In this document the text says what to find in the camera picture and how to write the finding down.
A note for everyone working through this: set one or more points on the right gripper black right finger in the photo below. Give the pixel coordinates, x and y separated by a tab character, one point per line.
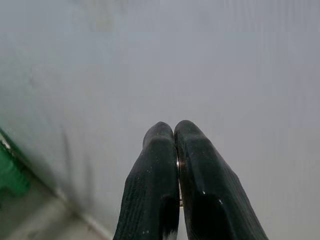
212	195

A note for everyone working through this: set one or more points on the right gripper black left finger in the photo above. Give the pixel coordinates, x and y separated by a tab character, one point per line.
150	187

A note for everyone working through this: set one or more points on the green plastic crate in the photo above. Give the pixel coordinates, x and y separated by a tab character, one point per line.
10	175

